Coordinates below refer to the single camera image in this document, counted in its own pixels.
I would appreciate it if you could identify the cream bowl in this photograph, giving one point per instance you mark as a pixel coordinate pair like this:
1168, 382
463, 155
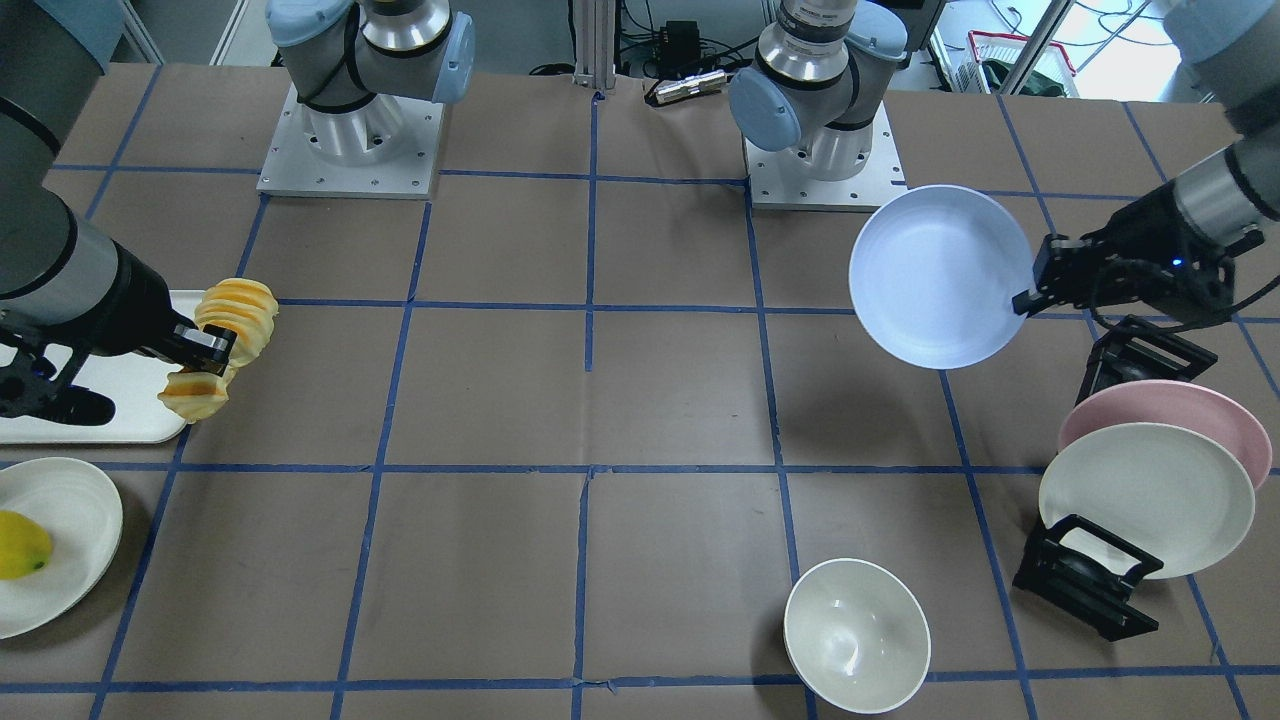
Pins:
856, 636

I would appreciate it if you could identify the yellow lemon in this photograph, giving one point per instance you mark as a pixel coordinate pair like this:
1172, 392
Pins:
26, 547

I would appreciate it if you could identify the blue plate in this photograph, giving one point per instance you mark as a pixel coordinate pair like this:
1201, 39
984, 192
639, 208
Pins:
932, 275

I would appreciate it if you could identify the silver flashlight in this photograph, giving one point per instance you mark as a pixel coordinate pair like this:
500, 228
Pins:
673, 91

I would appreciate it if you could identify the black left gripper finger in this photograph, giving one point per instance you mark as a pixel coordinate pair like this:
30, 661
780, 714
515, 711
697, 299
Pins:
1027, 303

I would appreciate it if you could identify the pink plate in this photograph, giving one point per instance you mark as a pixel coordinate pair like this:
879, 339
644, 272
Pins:
1180, 404

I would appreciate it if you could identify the aluminium frame post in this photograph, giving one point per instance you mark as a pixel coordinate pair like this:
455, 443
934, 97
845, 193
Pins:
595, 42

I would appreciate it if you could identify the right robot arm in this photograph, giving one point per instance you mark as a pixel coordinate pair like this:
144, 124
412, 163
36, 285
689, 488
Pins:
69, 291

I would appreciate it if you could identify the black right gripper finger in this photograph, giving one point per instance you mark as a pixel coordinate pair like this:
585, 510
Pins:
207, 349

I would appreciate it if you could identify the cream plate in rack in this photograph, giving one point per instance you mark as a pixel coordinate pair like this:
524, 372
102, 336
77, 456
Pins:
1173, 493

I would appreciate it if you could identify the white rectangular tray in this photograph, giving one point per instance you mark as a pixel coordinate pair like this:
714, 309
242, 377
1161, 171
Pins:
132, 381

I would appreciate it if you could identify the white plate with lemon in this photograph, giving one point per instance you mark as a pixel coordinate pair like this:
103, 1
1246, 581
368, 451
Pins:
79, 505

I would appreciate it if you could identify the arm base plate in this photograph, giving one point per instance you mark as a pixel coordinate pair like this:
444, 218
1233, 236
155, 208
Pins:
387, 149
834, 170

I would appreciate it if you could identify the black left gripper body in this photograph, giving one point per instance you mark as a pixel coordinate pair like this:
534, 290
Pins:
1150, 222

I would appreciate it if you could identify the black plate rack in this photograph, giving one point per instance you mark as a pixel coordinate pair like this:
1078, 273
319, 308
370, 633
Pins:
1071, 579

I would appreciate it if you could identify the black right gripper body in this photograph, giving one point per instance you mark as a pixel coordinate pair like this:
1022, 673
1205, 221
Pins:
137, 308

